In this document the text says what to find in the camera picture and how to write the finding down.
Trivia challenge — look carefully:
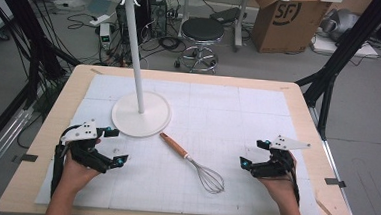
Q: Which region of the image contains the grey bag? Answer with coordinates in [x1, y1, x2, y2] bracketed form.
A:
[319, 7, 362, 44]

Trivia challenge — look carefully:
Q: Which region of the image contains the white grid mat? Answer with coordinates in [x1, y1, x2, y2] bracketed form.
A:
[34, 69, 330, 215]

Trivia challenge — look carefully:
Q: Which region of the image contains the thin wooden strip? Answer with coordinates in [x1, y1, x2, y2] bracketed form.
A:
[314, 197, 340, 215]

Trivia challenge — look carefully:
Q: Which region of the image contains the black computer tower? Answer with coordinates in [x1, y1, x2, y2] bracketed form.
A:
[147, 0, 170, 39]

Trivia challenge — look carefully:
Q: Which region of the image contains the brown cardboard box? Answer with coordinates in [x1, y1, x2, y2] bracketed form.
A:
[249, 0, 333, 58]

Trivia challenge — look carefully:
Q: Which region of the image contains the black tape strip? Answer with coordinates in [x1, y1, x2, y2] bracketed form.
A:
[323, 177, 347, 189]
[11, 152, 39, 165]

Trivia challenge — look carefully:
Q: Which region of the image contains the coiled black cable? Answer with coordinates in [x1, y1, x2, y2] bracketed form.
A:
[157, 34, 185, 54]

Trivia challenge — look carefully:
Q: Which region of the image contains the white hook stand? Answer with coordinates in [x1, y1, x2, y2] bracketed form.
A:
[92, 0, 180, 140]

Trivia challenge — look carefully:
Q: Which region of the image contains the wooden handle metal whisk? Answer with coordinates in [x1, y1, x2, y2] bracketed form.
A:
[155, 132, 229, 196]

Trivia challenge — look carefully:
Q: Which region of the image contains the person's right hand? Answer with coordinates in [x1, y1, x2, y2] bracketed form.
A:
[256, 150, 303, 209]

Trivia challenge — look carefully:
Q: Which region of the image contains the white power strip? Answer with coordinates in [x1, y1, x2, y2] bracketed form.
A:
[88, 12, 111, 28]

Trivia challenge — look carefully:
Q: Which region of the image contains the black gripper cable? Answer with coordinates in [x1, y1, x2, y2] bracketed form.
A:
[50, 122, 82, 200]

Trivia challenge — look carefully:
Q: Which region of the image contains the white flat board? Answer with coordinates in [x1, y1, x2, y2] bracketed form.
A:
[309, 34, 381, 60]

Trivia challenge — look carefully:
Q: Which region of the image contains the person's left hand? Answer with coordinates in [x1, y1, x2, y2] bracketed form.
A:
[60, 136, 103, 197]

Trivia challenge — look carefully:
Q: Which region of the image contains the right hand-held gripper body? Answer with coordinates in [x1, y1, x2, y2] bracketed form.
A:
[249, 132, 312, 182]

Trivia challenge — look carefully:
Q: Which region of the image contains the black metal stand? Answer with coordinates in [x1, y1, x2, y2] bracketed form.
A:
[291, 0, 381, 144]
[0, 0, 87, 169]

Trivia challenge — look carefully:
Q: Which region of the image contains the bench power supply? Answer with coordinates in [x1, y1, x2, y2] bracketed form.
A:
[98, 22, 113, 51]

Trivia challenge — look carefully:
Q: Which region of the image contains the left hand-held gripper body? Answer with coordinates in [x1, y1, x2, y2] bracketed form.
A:
[57, 117, 116, 175]

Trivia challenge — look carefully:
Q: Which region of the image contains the black round stool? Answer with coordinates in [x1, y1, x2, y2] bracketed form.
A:
[173, 16, 226, 75]

